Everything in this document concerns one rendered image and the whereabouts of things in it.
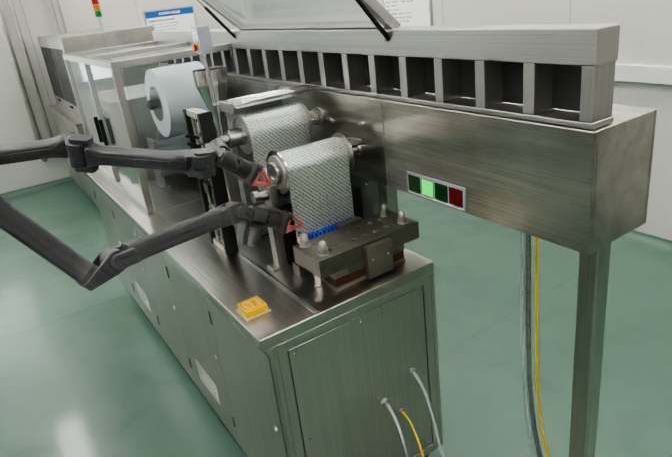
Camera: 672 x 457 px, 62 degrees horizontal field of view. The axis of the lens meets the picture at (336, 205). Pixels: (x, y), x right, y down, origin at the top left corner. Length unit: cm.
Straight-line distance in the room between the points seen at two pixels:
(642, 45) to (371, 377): 274
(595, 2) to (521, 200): 269
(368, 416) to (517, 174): 99
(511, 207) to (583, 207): 21
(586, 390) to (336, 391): 75
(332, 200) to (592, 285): 84
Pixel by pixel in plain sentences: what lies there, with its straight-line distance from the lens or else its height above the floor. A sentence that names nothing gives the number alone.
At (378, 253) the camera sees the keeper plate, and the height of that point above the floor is 99.
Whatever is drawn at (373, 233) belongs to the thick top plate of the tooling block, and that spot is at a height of 103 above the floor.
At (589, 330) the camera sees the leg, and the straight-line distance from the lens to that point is 176.
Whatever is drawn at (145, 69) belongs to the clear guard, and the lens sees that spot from 266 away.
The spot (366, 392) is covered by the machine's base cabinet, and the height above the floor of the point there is 53.
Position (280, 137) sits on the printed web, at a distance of 202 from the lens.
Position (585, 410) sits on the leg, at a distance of 193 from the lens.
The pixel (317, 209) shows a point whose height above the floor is 111.
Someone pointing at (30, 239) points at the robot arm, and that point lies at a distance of 151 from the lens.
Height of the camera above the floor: 179
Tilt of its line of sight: 21 degrees down
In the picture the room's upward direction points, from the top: 7 degrees counter-clockwise
